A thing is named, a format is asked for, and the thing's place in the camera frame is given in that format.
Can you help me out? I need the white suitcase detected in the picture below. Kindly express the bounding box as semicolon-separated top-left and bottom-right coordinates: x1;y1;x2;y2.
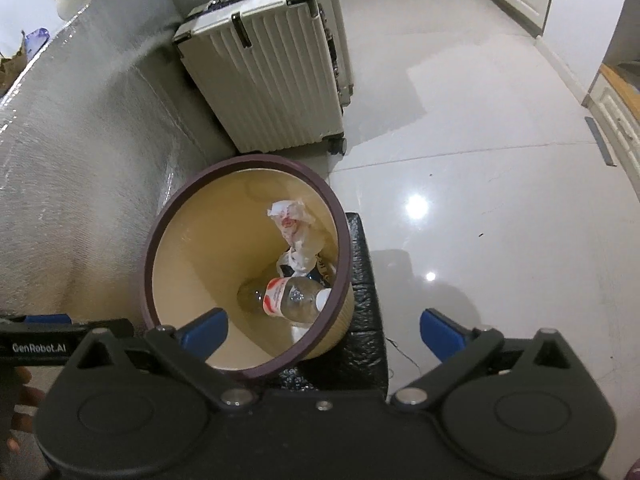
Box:
172;0;354;156

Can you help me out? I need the white plastic bag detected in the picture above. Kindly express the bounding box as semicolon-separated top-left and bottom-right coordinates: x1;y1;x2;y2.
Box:
267;199;326;276

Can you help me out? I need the brown cardboard piece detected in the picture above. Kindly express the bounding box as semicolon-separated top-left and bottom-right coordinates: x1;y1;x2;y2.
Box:
0;30;29;96

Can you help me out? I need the black padded stool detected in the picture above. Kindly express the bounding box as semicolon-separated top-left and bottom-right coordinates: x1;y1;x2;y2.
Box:
272;211;390;394

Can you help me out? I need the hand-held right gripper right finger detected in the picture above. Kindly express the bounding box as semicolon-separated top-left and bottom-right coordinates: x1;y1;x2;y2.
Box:
389;308;586;414

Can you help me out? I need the clear plastic bottle red label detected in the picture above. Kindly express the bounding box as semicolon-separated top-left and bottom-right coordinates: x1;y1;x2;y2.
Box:
237;276;334;324

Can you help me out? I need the yellow trash bin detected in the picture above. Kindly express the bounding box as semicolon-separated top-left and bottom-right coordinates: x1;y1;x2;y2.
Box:
141;155;356;381

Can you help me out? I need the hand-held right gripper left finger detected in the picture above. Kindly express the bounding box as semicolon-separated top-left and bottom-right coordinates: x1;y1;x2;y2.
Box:
61;308;260;414

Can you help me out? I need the wooden-top side cabinet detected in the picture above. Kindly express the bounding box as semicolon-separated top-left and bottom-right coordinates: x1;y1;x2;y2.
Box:
585;62;640;186

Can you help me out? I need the person's left hand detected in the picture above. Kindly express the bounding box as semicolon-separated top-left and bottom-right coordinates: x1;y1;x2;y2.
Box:
5;366;46;454

